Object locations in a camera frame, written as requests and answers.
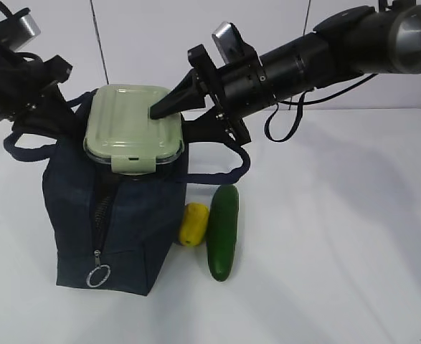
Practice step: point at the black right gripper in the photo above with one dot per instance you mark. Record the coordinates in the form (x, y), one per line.
(217, 125)

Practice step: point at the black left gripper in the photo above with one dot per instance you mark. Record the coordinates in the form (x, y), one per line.
(34, 102)

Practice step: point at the green lid glass food container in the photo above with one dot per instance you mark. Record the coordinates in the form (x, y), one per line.
(121, 134)

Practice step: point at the green cucumber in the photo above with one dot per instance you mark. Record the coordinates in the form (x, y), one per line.
(221, 236)

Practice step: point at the yellow toy fruit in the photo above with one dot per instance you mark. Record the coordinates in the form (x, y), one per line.
(194, 225)

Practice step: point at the dark blue lunch bag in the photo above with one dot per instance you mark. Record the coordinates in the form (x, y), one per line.
(112, 232)

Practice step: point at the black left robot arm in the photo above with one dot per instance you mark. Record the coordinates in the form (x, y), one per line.
(6, 53)

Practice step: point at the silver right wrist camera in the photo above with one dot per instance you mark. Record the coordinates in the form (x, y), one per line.
(230, 43)

